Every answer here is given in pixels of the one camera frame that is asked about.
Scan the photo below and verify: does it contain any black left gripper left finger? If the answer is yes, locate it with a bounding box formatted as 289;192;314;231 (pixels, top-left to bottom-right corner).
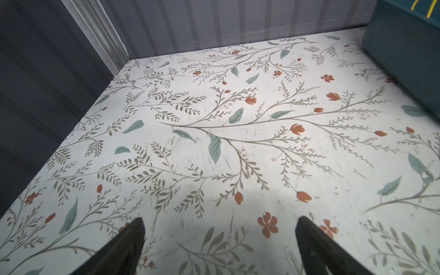
73;217;146;275

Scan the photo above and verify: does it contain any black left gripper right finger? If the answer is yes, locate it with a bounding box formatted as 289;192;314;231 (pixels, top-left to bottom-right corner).
295;216;372;275

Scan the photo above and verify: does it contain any teal plastic bin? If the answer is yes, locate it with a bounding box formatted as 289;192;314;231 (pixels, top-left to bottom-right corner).
362;0;440;116

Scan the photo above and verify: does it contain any yellow cable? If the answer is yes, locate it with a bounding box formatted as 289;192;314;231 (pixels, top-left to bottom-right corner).
410;0;437;18

